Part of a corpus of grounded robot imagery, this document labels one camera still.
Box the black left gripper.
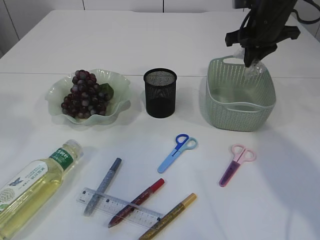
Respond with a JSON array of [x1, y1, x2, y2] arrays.
[[225, 25, 301, 68]]

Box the clear plastic sheet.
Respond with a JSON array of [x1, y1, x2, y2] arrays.
[[233, 47, 267, 80]]

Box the purple artificial grape bunch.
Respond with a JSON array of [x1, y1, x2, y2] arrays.
[[60, 69, 114, 120]]

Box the yellow tea bottle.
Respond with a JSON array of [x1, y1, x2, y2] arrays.
[[0, 139, 84, 240]]

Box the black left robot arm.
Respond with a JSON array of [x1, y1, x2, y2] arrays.
[[225, 0, 301, 68]]

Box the green woven plastic basket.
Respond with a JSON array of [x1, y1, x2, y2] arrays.
[[205, 57, 276, 132]]

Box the black mesh pen holder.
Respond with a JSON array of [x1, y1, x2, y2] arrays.
[[143, 68, 177, 119]]

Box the green wavy glass plate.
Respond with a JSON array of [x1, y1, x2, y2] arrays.
[[45, 68, 132, 126]]

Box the gold glitter pen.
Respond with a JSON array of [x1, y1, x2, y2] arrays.
[[138, 193, 197, 240]]

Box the red glitter pen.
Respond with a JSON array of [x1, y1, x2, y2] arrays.
[[108, 178, 165, 228]]

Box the silver glitter pen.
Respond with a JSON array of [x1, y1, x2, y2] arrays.
[[83, 157, 122, 217]]

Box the clear plastic ruler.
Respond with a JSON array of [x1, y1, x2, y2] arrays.
[[76, 187, 164, 228]]

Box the pink purple scissors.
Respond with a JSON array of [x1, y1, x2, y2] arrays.
[[219, 144, 257, 187]]

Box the blue scissors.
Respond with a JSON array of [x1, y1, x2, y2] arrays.
[[157, 133, 198, 174]]

